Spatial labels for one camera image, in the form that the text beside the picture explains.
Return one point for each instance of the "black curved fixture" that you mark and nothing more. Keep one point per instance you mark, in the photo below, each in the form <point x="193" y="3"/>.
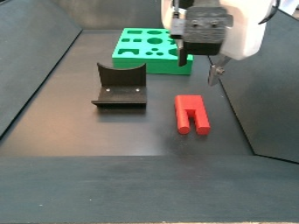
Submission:
<point x="122" y="86"/>

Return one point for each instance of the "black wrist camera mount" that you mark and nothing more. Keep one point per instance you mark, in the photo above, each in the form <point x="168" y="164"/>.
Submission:
<point x="200" y="25"/>

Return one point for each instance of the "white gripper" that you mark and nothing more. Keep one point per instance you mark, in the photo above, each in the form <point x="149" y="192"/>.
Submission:
<point x="245" y="35"/>

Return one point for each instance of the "green foam shape tray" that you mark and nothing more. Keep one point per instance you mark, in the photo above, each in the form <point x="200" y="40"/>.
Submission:
<point x="149" y="46"/>

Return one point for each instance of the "red square-circle object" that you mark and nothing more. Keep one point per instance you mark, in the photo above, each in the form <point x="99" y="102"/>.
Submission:
<point x="190" y="108"/>

